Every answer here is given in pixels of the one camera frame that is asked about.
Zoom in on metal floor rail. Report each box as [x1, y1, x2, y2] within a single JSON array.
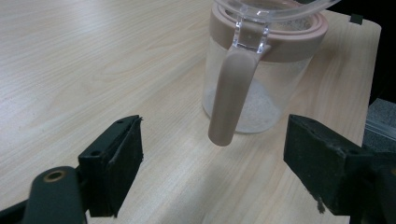
[[362, 119, 396, 144]]

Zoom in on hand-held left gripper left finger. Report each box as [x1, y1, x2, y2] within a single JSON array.
[[78, 115, 144, 218]]

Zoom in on clear jar with pink handle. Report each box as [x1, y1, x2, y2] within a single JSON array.
[[201, 0, 342, 147]]

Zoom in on dark tape strip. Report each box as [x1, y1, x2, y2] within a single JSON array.
[[348, 13, 364, 26]]

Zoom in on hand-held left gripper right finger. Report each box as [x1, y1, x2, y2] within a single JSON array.
[[283, 114, 376, 217]]

